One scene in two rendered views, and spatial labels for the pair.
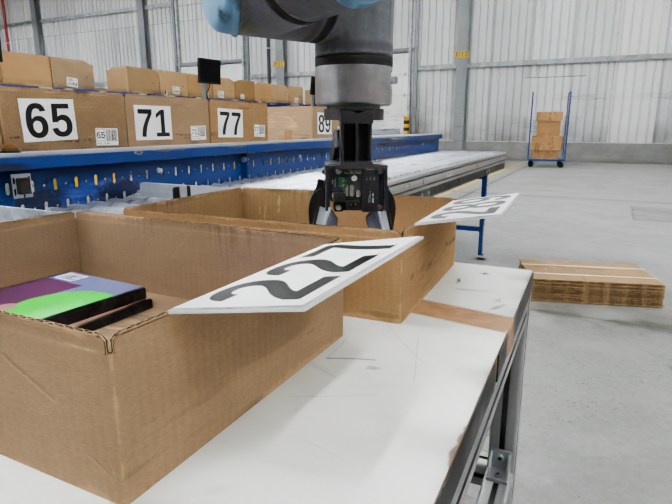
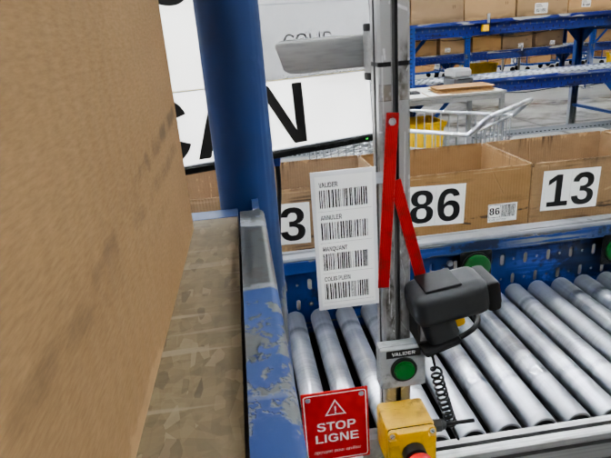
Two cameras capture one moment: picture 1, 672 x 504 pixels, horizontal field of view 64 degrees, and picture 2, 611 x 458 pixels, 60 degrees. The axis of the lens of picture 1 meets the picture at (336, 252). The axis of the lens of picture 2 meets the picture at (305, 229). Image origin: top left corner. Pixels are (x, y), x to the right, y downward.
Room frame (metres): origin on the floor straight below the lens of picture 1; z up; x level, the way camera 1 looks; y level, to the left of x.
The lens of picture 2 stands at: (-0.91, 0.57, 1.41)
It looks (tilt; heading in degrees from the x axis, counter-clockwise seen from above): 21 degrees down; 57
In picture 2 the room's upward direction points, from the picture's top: 4 degrees counter-clockwise
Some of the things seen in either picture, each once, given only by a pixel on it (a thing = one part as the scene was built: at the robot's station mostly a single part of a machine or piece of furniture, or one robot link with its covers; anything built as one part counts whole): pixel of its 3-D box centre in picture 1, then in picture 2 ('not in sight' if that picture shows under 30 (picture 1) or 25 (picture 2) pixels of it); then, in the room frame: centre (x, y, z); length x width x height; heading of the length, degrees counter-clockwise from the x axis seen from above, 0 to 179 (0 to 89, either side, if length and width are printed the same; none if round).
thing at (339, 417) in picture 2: not in sight; (355, 422); (-0.52, 1.09, 0.85); 0.16 x 0.01 x 0.13; 153
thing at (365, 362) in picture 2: not in sight; (367, 368); (-0.30, 1.31, 0.72); 0.52 x 0.05 x 0.05; 63
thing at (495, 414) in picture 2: not in sight; (455, 355); (-0.13, 1.23, 0.72); 0.52 x 0.05 x 0.05; 63
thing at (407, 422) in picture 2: not in sight; (431, 433); (-0.44, 1.01, 0.84); 0.15 x 0.09 x 0.07; 153
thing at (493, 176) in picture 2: not in sight; (438, 188); (0.19, 1.57, 0.96); 0.39 x 0.29 x 0.17; 153
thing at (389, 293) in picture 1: (301, 238); not in sight; (0.74, 0.05, 0.80); 0.38 x 0.28 x 0.10; 66
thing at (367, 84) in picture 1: (356, 89); not in sight; (0.65, -0.02, 1.00); 0.10 x 0.09 x 0.05; 92
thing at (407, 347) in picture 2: not in sight; (401, 363); (-0.46, 1.05, 0.95); 0.07 x 0.03 x 0.07; 153
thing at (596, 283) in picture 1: (584, 281); not in sight; (3.01, -1.46, 0.06); 0.69 x 0.47 x 0.13; 79
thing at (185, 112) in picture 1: (141, 122); not in sight; (1.95, 0.69, 0.96); 0.39 x 0.29 x 0.17; 153
